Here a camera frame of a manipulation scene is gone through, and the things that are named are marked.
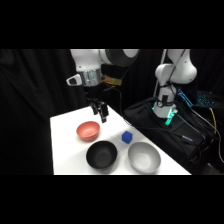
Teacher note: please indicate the grey bowl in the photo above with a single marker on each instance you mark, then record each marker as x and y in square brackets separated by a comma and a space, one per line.
[144, 158]

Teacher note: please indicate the black bowl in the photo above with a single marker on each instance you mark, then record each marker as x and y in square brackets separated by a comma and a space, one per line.
[101, 156]

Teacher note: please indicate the green base light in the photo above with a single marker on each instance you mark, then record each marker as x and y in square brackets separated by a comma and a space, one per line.
[170, 118]

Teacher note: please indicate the black curtain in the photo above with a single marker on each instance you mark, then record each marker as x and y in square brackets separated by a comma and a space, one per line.
[26, 100]

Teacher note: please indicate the blue cube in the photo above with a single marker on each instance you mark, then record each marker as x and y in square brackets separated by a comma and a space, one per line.
[127, 137]

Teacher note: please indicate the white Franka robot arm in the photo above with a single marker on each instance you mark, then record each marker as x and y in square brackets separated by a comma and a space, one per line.
[87, 60]

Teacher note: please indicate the brown circuit board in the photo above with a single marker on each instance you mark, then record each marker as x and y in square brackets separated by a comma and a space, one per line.
[111, 81]

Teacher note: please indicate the electronics box with blue lights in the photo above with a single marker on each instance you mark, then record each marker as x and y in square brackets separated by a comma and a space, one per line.
[208, 99]

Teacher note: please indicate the pink bowl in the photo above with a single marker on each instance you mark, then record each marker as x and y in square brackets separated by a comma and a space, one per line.
[88, 130]

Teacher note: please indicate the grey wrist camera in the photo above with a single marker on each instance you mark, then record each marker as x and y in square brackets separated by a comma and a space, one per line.
[74, 80]

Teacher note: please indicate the black robot stand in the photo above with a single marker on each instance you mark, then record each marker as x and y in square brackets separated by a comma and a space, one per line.
[148, 117]

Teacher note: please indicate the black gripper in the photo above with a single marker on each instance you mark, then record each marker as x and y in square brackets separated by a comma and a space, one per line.
[94, 95]

